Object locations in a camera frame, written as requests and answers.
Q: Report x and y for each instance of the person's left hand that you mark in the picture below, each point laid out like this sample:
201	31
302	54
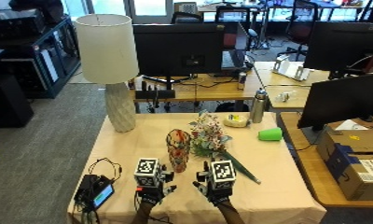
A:
154	194

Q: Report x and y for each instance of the person's right hand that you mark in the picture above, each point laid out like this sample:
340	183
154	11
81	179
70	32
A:
215	194

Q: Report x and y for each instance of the white marker cube right glove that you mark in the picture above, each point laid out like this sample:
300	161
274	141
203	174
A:
223	174

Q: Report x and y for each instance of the white marker cube glove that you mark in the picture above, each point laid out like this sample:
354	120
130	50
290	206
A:
223	174
147	171

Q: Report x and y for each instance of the white marker cube left glove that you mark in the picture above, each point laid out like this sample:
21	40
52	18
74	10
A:
147	171

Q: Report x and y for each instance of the colourful glass vase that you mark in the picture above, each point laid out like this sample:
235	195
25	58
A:
178	149

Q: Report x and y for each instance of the beige tablecloth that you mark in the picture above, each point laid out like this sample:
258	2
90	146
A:
137	146

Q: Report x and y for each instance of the artificial flower bouquet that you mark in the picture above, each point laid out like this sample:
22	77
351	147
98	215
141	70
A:
209	137

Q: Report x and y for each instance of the black device with lit screen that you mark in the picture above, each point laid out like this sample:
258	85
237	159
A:
96	191

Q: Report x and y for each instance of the green plastic cup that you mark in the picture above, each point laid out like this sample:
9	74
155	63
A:
271	134

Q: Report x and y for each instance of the wooden desk with boxes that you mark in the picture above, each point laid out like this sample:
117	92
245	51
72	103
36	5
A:
311	174

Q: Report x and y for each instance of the steel water bottle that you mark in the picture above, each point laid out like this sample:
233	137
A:
259	107

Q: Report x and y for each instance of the black power strip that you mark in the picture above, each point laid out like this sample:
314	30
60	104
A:
154	94

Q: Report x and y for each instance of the long wooden desk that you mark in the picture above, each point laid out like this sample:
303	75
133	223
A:
211	90

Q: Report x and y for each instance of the silver drink can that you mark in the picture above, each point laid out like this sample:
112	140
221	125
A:
242	81

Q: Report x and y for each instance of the wooden desk with white stand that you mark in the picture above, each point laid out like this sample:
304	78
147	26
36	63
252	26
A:
282	88

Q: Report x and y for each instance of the cardboard box with blue tape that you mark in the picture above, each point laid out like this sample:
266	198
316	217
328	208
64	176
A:
356	161

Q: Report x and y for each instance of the open black laptop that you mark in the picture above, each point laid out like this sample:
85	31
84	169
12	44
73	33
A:
234	59

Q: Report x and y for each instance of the white paper sheet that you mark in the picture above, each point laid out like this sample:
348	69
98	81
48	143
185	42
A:
351	125

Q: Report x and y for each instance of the white folding stand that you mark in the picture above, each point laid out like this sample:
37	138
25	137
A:
292	68

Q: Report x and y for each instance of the black monitor seen from behind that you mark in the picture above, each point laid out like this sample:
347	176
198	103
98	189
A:
174	46

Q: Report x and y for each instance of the black monitor on black stand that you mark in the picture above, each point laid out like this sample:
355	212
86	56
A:
344	99

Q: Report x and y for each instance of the white table lamp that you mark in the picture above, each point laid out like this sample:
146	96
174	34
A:
109	49

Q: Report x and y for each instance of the black cabinet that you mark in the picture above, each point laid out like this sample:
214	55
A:
6	102

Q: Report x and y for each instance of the dark blue shelf unit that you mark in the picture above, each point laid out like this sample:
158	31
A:
50	62

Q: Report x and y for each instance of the black office chair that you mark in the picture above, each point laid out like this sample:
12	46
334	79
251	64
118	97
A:
300	28

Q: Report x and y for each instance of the black monitor with silver logo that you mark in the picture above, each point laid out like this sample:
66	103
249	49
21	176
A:
344	46

